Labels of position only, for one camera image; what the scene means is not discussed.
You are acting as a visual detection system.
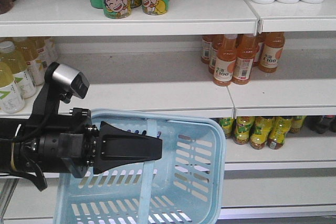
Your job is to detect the plastic coke bottle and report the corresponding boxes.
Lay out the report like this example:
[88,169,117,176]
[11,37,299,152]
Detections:
[308,115,335,134]

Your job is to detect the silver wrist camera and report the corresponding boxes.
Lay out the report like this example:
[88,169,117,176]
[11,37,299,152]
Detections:
[45,62,90,103]

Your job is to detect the white metal store shelving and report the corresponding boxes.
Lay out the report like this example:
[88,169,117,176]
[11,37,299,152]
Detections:
[1,0,335,223]

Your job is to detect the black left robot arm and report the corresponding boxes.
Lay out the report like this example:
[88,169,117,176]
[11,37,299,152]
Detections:
[1,108,163,178]

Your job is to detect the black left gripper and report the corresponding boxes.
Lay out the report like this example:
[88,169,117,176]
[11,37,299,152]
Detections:
[38,108,163,178]

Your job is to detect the yellow iced tea bottle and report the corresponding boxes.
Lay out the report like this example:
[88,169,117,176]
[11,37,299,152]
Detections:
[250,116,275,150]
[289,115,307,133]
[218,117,235,138]
[267,116,293,150]
[234,116,255,145]

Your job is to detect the light blue plastic basket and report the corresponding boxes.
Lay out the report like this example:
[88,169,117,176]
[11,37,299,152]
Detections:
[53,109,226,223]

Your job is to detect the pale yellow drink bottle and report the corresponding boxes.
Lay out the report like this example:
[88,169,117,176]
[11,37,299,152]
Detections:
[1,61,25,114]
[13,37,45,86]
[1,41,36,99]

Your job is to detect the orange C100 juice bottle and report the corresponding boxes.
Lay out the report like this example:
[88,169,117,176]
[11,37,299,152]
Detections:
[213,34,238,87]
[232,34,257,85]
[258,31,285,73]

